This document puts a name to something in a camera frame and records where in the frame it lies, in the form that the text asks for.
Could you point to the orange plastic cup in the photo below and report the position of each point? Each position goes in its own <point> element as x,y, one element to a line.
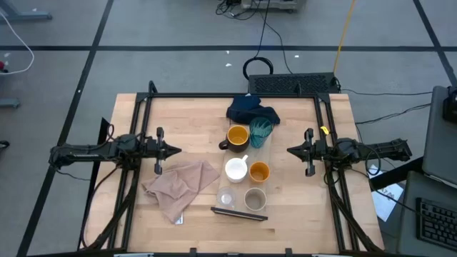
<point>259,172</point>

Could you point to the black aluminium table frame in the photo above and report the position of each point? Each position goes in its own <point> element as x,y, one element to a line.
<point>200,95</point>

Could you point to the pink cloth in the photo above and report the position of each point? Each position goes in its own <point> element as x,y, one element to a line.
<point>178,185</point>

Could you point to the navy blue cloth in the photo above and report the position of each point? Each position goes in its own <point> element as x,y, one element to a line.
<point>246,110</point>

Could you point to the black shelf riser clear top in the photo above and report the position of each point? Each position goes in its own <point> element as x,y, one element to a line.
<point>239,214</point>

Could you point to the grey monitor desk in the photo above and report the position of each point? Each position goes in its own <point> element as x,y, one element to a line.
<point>439,150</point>

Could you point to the black box device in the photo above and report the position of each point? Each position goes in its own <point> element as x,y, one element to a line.
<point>450,107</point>

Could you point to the black keyboard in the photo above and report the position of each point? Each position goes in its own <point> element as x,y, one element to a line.
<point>437,225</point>

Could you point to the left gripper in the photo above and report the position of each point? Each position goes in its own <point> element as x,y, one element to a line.
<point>153,150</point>

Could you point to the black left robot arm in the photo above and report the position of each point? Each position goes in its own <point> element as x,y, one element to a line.
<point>89,153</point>

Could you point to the grey stand foot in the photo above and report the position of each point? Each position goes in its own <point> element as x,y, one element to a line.
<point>25,15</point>

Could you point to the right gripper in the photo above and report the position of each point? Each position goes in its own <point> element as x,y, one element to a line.
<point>316,150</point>

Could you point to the white ceramic mug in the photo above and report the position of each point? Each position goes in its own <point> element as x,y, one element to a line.
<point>235,169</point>

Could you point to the white paper sheet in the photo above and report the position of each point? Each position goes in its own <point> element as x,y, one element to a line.
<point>387,203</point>

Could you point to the grey equipment base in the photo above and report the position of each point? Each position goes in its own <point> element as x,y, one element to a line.
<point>271,3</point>

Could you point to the small clear glass cup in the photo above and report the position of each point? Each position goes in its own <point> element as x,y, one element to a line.
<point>226,198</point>

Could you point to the teal faceted plastic cup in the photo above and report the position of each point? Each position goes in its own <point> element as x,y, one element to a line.
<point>260,132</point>

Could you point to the grey keyboard desk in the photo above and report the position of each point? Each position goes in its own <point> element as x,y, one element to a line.
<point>408,214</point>

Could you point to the beige paper cup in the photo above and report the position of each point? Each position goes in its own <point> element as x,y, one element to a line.
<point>255,199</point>

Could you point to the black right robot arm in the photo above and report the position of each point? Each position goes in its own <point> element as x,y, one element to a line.
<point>385,150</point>

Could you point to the black perforated computer case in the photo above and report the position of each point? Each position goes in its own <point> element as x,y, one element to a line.
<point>285,84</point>

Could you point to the brown mug yellow inside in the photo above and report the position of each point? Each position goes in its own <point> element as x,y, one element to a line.
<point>237,137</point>

